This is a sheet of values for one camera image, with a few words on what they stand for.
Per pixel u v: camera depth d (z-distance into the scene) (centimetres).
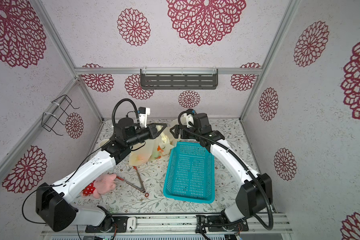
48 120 72
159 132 67
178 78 95
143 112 63
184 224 76
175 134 70
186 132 70
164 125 70
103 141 95
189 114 70
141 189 83
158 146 83
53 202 39
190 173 92
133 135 58
